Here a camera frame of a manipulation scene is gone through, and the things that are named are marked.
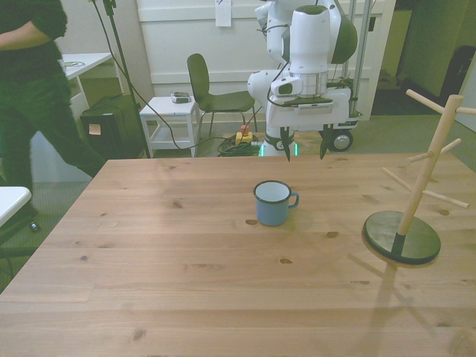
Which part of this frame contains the wooden mug tree black base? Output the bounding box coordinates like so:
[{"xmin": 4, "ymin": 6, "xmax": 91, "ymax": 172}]
[{"xmin": 362, "ymin": 88, "xmax": 476, "ymax": 266}]

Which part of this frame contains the wheeled cart with electronics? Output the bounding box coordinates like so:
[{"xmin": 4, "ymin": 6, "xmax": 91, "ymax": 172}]
[{"xmin": 327, "ymin": 74, "xmax": 364, "ymax": 153}]

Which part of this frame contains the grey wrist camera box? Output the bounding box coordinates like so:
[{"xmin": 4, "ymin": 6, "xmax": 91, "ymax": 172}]
[{"xmin": 270, "ymin": 76, "xmax": 304, "ymax": 98}]

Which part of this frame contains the black bag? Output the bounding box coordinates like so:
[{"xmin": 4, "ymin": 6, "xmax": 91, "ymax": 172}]
[{"xmin": 440, "ymin": 45, "xmax": 476, "ymax": 109}]

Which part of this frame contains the person in dark clothes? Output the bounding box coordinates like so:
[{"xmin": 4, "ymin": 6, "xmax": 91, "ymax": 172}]
[{"xmin": 0, "ymin": 0, "xmax": 109, "ymax": 224}]

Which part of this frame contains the aluminium frame pole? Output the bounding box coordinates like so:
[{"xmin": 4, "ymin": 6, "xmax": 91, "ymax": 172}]
[{"xmin": 344, "ymin": 0, "xmax": 373, "ymax": 112}]

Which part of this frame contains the coiled dark cable bundle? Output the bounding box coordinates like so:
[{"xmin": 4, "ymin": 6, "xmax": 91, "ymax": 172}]
[{"xmin": 217, "ymin": 136, "xmax": 261, "ymax": 158}]

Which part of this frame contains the long black cable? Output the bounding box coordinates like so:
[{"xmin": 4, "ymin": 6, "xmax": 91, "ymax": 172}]
[{"xmin": 91, "ymin": 0, "xmax": 239, "ymax": 150}]

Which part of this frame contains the black tripod stand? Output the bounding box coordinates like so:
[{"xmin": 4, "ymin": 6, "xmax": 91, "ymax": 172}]
[{"xmin": 102, "ymin": 0, "xmax": 152, "ymax": 159}]

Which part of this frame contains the blue enamel mug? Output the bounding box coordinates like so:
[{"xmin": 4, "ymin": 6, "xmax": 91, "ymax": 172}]
[{"xmin": 253, "ymin": 180, "xmax": 300, "ymax": 227}]

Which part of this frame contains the black box with sticker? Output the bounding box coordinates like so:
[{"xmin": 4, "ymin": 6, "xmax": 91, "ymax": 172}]
[{"xmin": 80, "ymin": 95, "xmax": 148, "ymax": 168}]

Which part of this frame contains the yellow emergency stop button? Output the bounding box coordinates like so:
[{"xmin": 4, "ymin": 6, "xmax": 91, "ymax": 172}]
[{"xmin": 236, "ymin": 125, "xmax": 254, "ymax": 146}]

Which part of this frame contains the dark green chair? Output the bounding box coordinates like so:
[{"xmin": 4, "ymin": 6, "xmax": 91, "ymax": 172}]
[{"xmin": 187, "ymin": 53, "xmax": 257, "ymax": 138}]

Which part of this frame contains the white desk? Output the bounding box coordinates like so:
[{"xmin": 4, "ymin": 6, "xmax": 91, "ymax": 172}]
[{"xmin": 61, "ymin": 51, "xmax": 124, "ymax": 112}]

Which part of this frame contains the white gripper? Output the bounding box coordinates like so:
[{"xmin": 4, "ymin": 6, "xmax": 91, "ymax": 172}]
[{"xmin": 266, "ymin": 87, "xmax": 353, "ymax": 163}]

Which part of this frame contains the white rounded table with wheels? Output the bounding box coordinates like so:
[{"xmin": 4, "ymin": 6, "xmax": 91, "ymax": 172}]
[{"xmin": 0, "ymin": 185, "xmax": 41, "ymax": 280}]

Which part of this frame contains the small white side table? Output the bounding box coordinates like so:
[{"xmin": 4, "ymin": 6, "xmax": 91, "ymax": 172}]
[{"xmin": 139, "ymin": 96, "xmax": 202, "ymax": 158}]

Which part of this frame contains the white paper sheet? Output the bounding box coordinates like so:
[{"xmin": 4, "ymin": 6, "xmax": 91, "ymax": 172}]
[{"xmin": 215, "ymin": 0, "xmax": 232, "ymax": 28}]

